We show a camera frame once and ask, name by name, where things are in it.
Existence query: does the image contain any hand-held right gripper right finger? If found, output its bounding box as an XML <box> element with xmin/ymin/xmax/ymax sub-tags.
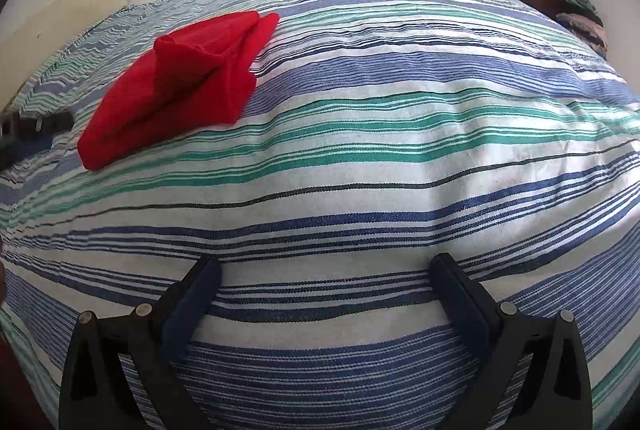
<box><xmin>430</xmin><ymin>252</ymin><xmax>593</xmax><ymax>430</ymax></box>

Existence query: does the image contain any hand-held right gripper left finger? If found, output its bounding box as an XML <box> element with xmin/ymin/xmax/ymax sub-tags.
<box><xmin>58</xmin><ymin>254</ymin><xmax>223</xmax><ymax>430</ymax></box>

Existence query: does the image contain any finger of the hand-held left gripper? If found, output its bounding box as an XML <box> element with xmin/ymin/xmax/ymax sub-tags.
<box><xmin>0</xmin><ymin>110</ymin><xmax>74</xmax><ymax>171</ymax></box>

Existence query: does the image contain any red shirt with white print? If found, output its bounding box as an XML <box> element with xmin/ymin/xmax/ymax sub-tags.
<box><xmin>77</xmin><ymin>10</ymin><xmax>281</xmax><ymax>171</ymax></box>

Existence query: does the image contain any beige headboard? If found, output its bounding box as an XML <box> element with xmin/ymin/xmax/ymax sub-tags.
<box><xmin>0</xmin><ymin>0</ymin><xmax>127</xmax><ymax>43</ymax></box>

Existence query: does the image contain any blue green striped bedspread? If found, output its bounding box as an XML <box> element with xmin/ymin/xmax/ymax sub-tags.
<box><xmin>0</xmin><ymin>0</ymin><xmax>640</xmax><ymax>430</ymax></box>

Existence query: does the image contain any pink patterned cloth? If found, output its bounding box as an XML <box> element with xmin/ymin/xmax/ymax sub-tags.
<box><xmin>556</xmin><ymin>12</ymin><xmax>607</xmax><ymax>47</ymax></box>

